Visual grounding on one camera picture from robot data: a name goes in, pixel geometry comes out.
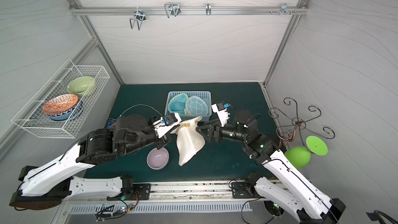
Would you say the cream mesh laundry bag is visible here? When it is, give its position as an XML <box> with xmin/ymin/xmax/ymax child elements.
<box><xmin>172</xmin><ymin>117</ymin><xmax>205</xmax><ymax>167</ymax></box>

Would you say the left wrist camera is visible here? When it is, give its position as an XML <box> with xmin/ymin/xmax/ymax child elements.
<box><xmin>153</xmin><ymin>113</ymin><xmax>181</xmax><ymax>139</ymax></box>

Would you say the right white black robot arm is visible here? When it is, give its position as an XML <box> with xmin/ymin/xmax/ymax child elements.
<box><xmin>196</xmin><ymin>110</ymin><xmax>346</xmax><ymax>224</ymax></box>

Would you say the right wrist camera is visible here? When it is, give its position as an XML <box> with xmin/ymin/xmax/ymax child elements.
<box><xmin>211</xmin><ymin>102</ymin><xmax>231</xmax><ymax>127</ymax></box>

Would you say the aluminium front rail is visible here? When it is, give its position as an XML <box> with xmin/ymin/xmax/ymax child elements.
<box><xmin>62</xmin><ymin>178</ymin><xmax>280</xmax><ymax>204</ymax></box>

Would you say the blue snack bag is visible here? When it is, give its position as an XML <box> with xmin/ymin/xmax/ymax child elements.
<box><xmin>105</xmin><ymin>118</ymin><xmax>117</xmax><ymax>129</ymax></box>

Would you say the white wire wall basket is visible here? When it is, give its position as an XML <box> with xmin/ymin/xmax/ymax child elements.
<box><xmin>11</xmin><ymin>60</ymin><xmax>110</xmax><ymax>139</ymax></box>

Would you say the dark green table mat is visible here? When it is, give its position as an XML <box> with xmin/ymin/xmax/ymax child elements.
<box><xmin>85</xmin><ymin>83</ymin><xmax>275</xmax><ymax>183</ymax></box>

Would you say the lilac ceramic bowl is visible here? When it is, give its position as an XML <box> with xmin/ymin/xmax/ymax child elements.
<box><xmin>146</xmin><ymin>148</ymin><xmax>170</xmax><ymax>170</ymax></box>

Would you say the aluminium top rail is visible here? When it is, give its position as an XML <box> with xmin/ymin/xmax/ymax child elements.
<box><xmin>70</xmin><ymin>5</ymin><xmax>309</xmax><ymax>17</ymax></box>

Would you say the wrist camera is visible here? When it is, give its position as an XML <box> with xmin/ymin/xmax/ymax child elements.
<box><xmin>153</xmin><ymin>113</ymin><xmax>181</xmax><ymax>139</ymax></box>
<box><xmin>211</xmin><ymin>102</ymin><xmax>231</xmax><ymax>127</ymax></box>

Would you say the light blue plastic basket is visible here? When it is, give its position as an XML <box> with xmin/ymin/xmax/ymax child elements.
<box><xmin>164</xmin><ymin>91</ymin><xmax>212</xmax><ymax>121</ymax></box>

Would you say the green ceramic bowl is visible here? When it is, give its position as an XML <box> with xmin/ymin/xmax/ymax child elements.
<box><xmin>67</xmin><ymin>76</ymin><xmax>97</xmax><ymax>99</ymax></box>

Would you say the black scrolled metal stand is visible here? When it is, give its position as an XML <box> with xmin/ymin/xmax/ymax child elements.
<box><xmin>268</xmin><ymin>97</ymin><xmax>336</xmax><ymax>154</ymax></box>

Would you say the white slotted cable duct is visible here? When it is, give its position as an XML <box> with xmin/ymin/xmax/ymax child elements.
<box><xmin>69</xmin><ymin>201</ymin><xmax>252</xmax><ymax>215</ymax></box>

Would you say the left double metal hook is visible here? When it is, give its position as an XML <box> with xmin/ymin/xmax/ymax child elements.
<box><xmin>130</xmin><ymin>9</ymin><xmax>146</xmax><ymax>30</ymax></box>

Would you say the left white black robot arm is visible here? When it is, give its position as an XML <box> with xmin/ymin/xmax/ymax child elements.
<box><xmin>9</xmin><ymin>113</ymin><xmax>181</xmax><ymax>210</ymax></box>

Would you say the blue bowl under orange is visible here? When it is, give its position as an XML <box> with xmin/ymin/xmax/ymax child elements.
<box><xmin>47</xmin><ymin>105</ymin><xmax>82</xmax><ymax>121</ymax></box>

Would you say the aluminium rail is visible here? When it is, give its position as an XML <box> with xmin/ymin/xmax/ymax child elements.
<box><xmin>62</xmin><ymin>178</ymin><xmax>280</xmax><ymax>204</ymax></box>
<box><xmin>70</xmin><ymin>5</ymin><xmax>309</xmax><ymax>17</ymax></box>

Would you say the green round disc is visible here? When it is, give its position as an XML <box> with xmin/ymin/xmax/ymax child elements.
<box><xmin>306</xmin><ymin>136</ymin><xmax>329</xmax><ymax>156</ymax></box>

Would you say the teal mesh laundry bag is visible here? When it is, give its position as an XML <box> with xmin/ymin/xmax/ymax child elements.
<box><xmin>167</xmin><ymin>93</ymin><xmax>209</xmax><ymax>117</ymax></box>

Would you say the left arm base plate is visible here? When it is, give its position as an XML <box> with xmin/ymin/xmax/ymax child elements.
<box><xmin>106</xmin><ymin>184</ymin><xmax>151</xmax><ymax>201</ymax></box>

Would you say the small metal hook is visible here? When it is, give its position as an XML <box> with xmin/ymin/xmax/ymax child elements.
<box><xmin>205</xmin><ymin>3</ymin><xmax>211</xmax><ymax>16</ymax></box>

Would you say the middle metal hook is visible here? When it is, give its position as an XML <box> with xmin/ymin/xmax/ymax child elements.
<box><xmin>164</xmin><ymin>3</ymin><xmax>181</xmax><ymax>18</ymax></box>

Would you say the right metal hook bracket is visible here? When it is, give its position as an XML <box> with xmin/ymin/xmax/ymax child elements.
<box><xmin>269</xmin><ymin>4</ymin><xmax>297</xmax><ymax>16</ymax></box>

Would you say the orange patterned bowl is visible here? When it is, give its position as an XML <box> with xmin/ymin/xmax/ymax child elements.
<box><xmin>42</xmin><ymin>94</ymin><xmax>79</xmax><ymax>115</ymax></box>

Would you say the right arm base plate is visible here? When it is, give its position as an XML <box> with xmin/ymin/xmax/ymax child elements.
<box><xmin>229</xmin><ymin>180</ymin><xmax>259</xmax><ymax>199</ymax></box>

